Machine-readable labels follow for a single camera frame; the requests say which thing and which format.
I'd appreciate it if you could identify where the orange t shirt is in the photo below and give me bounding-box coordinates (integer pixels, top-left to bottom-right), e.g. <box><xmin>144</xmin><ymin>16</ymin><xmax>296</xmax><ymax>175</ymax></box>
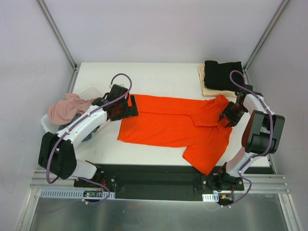
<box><xmin>117</xmin><ymin>94</ymin><xmax>232</xmax><ymax>175</ymax></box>

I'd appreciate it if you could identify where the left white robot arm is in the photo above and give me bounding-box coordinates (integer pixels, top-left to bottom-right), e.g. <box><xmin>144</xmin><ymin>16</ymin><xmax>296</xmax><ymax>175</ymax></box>
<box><xmin>38</xmin><ymin>85</ymin><xmax>139</xmax><ymax>187</ymax></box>

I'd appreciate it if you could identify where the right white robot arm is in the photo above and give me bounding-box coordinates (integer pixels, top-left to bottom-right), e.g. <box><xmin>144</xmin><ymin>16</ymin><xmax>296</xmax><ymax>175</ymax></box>
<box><xmin>217</xmin><ymin>84</ymin><xmax>285</xmax><ymax>190</ymax></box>

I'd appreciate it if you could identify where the white plastic basket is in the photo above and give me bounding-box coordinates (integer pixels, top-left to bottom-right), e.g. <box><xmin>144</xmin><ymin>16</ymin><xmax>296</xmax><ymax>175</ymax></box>
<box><xmin>40</xmin><ymin>85</ymin><xmax>104</xmax><ymax>133</ymax></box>

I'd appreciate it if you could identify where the folded beige t shirt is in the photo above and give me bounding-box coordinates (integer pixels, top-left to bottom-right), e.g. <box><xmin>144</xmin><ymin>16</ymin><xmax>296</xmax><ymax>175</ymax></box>
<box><xmin>197</xmin><ymin>64</ymin><xmax>236</xmax><ymax>98</ymax></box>

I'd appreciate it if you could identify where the blue grey t shirt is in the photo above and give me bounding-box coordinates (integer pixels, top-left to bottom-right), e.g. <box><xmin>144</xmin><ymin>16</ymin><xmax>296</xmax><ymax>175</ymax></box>
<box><xmin>58</xmin><ymin>114</ymin><xmax>100</xmax><ymax>142</ymax></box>

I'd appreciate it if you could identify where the folded black t shirt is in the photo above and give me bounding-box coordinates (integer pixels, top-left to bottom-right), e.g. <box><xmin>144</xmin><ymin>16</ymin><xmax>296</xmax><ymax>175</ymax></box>
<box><xmin>204</xmin><ymin>60</ymin><xmax>243</xmax><ymax>92</ymax></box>

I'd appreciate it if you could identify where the pink t shirt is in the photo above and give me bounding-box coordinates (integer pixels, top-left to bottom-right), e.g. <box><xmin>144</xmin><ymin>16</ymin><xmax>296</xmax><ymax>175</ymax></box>
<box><xmin>47</xmin><ymin>93</ymin><xmax>95</xmax><ymax>125</ymax></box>

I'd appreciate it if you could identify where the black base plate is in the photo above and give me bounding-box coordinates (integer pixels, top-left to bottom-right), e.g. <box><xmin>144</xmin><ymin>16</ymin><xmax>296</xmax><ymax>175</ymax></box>
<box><xmin>73</xmin><ymin>163</ymin><xmax>252</xmax><ymax>200</ymax></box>

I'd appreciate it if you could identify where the right white cable duct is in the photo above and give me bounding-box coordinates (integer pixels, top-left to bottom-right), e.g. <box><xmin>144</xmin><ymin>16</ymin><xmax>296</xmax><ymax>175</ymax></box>
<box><xmin>202</xmin><ymin>193</ymin><xmax>219</xmax><ymax>203</ymax></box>

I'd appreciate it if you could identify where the white cable duct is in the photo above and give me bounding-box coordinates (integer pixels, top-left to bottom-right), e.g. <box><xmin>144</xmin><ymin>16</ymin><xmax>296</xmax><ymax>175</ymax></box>
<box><xmin>202</xmin><ymin>193</ymin><xmax>219</xmax><ymax>203</ymax></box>
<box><xmin>40</xmin><ymin>189</ymin><xmax>116</xmax><ymax>200</ymax></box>

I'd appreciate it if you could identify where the left aluminium frame post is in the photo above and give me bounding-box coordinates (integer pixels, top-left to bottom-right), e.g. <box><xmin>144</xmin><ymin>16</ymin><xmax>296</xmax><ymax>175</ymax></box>
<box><xmin>36</xmin><ymin>0</ymin><xmax>81</xmax><ymax>70</ymax></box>

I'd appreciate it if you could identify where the aluminium frame post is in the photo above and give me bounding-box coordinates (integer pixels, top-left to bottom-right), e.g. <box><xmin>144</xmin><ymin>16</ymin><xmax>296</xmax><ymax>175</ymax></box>
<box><xmin>36</xmin><ymin>0</ymin><xmax>81</xmax><ymax>70</ymax></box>
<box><xmin>244</xmin><ymin>0</ymin><xmax>291</xmax><ymax>72</ymax></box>

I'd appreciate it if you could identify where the left white cable duct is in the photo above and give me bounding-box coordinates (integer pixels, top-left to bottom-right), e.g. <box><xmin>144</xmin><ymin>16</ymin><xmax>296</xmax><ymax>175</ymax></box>
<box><xmin>40</xmin><ymin>189</ymin><xmax>116</xmax><ymax>200</ymax></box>

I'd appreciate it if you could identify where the right aluminium frame post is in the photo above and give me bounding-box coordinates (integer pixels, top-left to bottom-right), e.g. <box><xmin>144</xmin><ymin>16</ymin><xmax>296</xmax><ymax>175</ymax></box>
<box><xmin>244</xmin><ymin>0</ymin><xmax>291</xmax><ymax>72</ymax></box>

